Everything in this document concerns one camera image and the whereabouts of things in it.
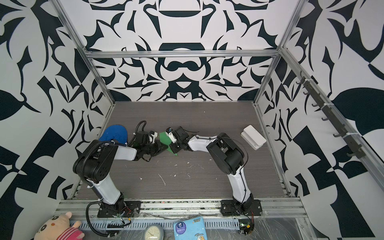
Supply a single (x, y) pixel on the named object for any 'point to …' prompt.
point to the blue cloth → (118, 132)
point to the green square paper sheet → (165, 139)
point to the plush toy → (59, 227)
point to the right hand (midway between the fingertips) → (173, 143)
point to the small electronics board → (246, 226)
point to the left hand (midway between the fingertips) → (169, 143)
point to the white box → (253, 137)
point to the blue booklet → (191, 229)
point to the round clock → (154, 232)
